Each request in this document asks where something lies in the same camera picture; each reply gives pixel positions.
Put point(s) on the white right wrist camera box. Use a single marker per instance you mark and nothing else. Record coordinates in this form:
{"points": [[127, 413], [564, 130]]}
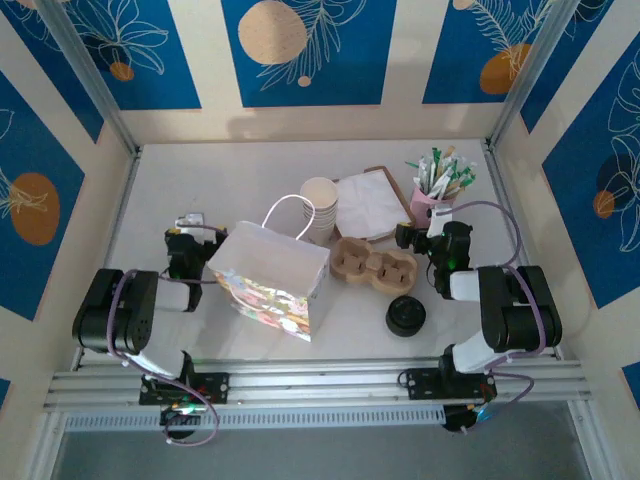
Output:
{"points": [[440, 217]]}

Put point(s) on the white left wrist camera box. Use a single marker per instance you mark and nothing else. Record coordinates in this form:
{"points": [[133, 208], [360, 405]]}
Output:
{"points": [[192, 220]]}

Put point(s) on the white napkin stack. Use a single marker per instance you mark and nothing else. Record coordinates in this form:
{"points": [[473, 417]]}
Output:
{"points": [[372, 202]]}

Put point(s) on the aluminium front frame beam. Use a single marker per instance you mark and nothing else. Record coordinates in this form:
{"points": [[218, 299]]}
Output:
{"points": [[320, 380]]}

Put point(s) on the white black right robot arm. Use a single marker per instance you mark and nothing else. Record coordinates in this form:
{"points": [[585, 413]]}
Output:
{"points": [[525, 310]]}

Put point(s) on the pink holder cup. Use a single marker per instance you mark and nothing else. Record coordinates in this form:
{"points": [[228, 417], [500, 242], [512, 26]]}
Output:
{"points": [[425, 210]]}

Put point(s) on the wooden napkin tray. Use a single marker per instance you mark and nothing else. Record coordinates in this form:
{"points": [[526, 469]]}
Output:
{"points": [[350, 237]]}

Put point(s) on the brown cardboard cup carrier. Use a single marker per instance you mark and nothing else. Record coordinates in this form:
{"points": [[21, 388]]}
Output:
{"points": [[372, 267]]}

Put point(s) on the white printed paper bag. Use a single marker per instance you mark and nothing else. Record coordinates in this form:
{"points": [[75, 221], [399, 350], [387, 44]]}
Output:
{"points": [[270, 270]]}

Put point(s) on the aluminium frame post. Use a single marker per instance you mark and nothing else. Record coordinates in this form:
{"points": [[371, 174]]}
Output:
{"points": [[87, 75], [540, 55]]}

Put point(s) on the stack of paper cups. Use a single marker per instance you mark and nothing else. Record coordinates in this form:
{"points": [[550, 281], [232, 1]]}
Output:
{"points": [[320, 222]]}

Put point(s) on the small circuit board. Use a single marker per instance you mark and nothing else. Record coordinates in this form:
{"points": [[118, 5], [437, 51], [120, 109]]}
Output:
{"points": [[465, 417], [182, 411]]}

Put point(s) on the wooden stir stick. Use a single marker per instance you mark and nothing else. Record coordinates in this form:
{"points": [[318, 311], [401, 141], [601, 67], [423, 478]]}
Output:
{"points": [[447, 165]]}

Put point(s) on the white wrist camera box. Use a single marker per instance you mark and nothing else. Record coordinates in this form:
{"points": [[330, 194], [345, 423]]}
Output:
{"points": [[192, 220], [440, 217]]}

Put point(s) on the beige paper cup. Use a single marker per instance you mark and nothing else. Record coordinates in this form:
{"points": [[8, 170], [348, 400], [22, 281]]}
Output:
{"points": [[320, 190]]}

